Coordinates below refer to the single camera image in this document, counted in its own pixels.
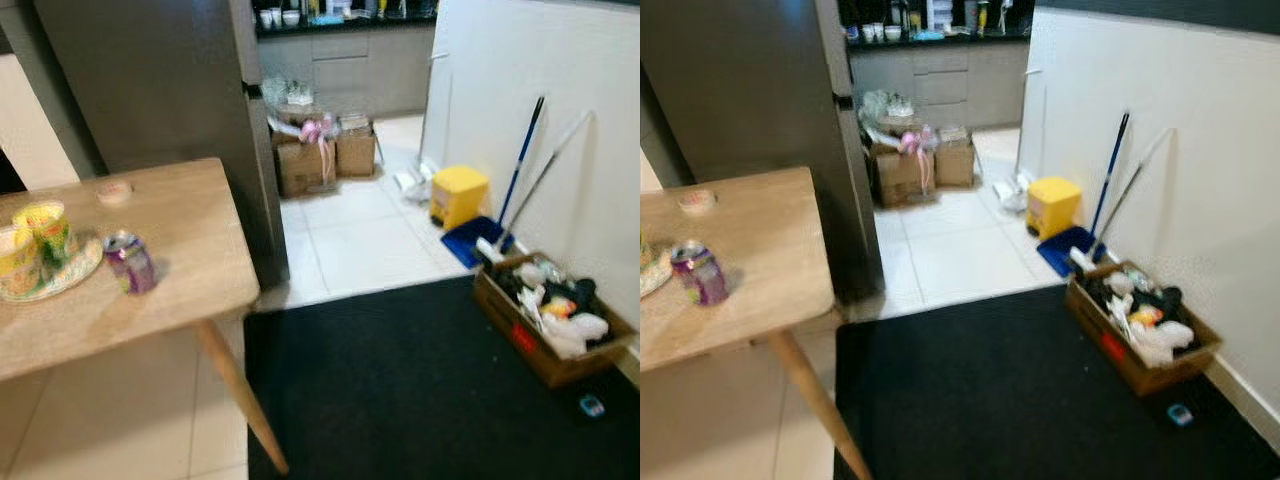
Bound patterned round plate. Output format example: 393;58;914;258
0;235;104;303
640;245;673;298

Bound purple drink can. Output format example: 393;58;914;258
670;241;729;307
103;231;158;295

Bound light wooden table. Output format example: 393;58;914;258
640;167;873;480
0;157;291;476

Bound cardboard box of rubbish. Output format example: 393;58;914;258
473;252;638;389
1064;262;1223;398

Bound blue dustpan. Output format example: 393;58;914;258
441;95;547;269
1037;112;1132;278

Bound yellow bin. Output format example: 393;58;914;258
1026;176;1084;241
430;165;491;231

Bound white cleaning tool head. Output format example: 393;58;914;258
993;172;1031;213
395;165;438;204

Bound large cardboard box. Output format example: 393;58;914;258
873;145;936;208
275;135;338;198

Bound crumpled clear plastic bag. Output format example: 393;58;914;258
265;78;319;113
862;90;916;123

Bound black floor mat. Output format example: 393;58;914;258
833;285;1280;480
243;275;641;480

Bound small cardboard box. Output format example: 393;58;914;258
335;125;378;179
933;135;976;189

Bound pink plastic hangers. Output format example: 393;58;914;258
300;118;338;188
900;128;939;197

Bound grey kitchen counter cabinet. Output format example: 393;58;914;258
255;18;439;119
848;35;1031;129

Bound yellow green noodle cup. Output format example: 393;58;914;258
12;200;76;269
0;225;43;298

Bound white handled broom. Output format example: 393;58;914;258
1068;128;1174;274
476;110;595;265

